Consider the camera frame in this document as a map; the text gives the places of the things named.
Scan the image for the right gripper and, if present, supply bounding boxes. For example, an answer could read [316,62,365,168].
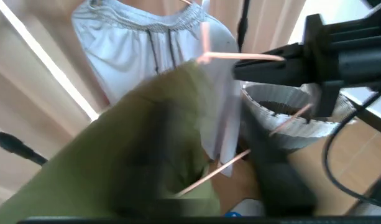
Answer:
[232,0,381,118]

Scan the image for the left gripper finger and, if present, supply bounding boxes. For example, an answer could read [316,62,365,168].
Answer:
[239,101,318,217]

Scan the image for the pale grey shorts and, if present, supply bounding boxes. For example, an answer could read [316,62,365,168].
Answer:
[71,0,243,178]

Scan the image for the green garment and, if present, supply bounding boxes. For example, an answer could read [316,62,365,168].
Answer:
[0,60,223,218]

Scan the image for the white laundry basket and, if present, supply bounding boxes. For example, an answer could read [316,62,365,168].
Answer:
[239,81,358,154]

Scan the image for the black clothes rack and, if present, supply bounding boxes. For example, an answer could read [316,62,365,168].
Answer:
[0,0,252,166]

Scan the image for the black cable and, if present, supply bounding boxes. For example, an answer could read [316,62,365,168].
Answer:
[322,83,381,210]

